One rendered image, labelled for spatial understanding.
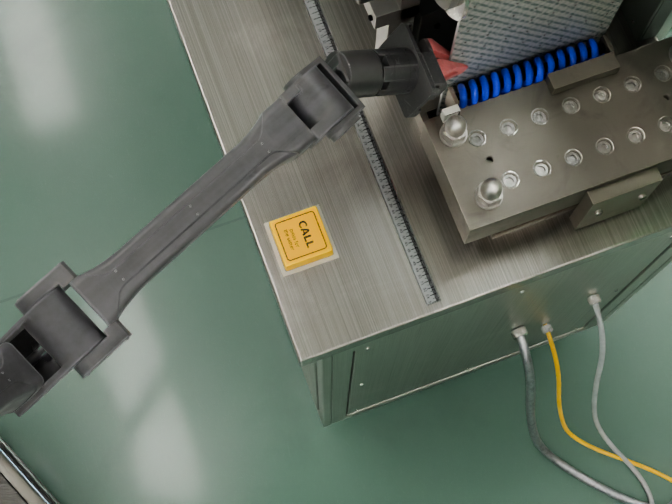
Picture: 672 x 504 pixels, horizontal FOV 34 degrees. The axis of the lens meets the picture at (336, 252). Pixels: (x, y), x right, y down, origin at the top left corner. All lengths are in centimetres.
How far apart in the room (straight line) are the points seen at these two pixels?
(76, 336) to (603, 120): 73
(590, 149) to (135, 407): 129
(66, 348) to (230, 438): 122
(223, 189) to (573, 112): 51
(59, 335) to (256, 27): 64
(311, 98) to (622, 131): 45
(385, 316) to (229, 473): 95
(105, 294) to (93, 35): 157
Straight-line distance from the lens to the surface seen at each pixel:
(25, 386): 119
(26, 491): 219
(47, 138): 261
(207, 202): 120
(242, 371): 239
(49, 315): 118
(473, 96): 145
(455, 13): 129
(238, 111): 158
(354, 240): 151
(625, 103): 149
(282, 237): 149
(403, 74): 133
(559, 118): 146
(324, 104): 124
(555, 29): 145
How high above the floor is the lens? 234
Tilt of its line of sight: 74 degrees down
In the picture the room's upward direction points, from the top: 1 degrees clockwise
